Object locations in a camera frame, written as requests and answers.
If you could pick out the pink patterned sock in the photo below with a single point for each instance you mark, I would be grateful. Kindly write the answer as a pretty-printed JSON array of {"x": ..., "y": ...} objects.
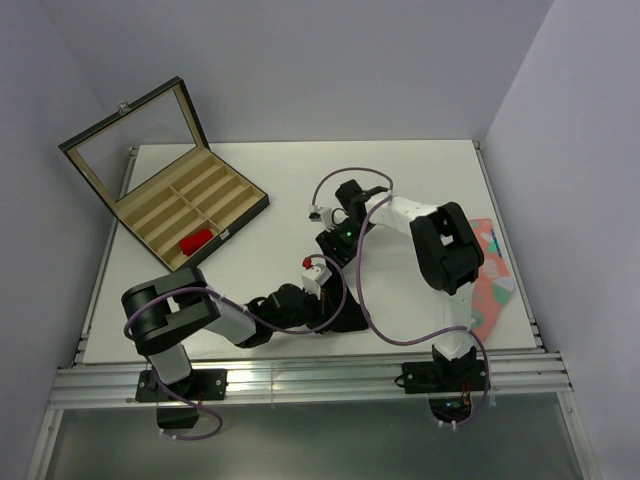
[{"x": 494, "y": 286}]

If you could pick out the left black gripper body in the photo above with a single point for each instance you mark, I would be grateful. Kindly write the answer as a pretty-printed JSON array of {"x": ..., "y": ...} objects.
[{"x": 310, "y": 313}]

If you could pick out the black striped sock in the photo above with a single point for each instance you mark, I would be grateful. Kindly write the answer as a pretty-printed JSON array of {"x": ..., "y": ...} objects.
[{"x": 350, "y": 319}]

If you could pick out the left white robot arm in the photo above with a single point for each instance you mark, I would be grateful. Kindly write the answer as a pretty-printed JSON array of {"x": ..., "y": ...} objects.
[{"x": 163, "y": 312}]

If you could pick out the red santa sock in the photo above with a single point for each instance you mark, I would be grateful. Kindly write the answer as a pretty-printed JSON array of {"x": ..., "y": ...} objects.
[{"x": 190, "y": 244}]

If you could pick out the black compartment display box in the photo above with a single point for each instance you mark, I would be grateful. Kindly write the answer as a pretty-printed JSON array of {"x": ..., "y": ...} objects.
[{"x": 151, "y": 165}]

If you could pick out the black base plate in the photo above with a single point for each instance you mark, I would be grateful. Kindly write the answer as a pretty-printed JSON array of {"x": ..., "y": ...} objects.
[
  {"x": 201, "y": 385},
  {"x": 440, "y": 377}
]

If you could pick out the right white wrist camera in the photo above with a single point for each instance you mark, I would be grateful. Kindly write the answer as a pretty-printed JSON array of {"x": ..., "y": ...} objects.
[{"x": 323, "y": 215}]

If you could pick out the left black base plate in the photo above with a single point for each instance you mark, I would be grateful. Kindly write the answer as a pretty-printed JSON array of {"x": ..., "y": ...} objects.
[{"x": 201, "y": 385}]

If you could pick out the aluminium table frame rail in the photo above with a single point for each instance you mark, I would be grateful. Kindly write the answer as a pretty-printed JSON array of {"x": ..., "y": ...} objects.
[{"x": 351, "y": 378}]

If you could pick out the small black box under rail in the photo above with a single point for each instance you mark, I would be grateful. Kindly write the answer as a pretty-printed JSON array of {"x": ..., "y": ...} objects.
[{"x": 176, "y": 418}]

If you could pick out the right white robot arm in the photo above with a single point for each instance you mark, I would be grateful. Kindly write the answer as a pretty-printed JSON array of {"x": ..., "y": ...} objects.
[{"x": 448, "y": 255}]

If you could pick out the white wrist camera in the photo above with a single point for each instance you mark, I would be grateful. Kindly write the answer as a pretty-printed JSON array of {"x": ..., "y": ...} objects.
[
  {"x": 323, "y": 215},
  {"x": 314, "y": 276}
]

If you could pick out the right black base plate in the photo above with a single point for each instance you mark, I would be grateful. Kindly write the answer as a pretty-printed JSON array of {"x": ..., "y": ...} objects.
[{"x": 440, "y": 377}]

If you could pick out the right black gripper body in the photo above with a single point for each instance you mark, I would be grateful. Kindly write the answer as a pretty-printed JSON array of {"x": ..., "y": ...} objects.
[{"x": 345, "y": 237}]

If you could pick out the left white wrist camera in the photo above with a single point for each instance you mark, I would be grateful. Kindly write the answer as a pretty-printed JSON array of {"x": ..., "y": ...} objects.
[{"x": 314, "y": 276}]

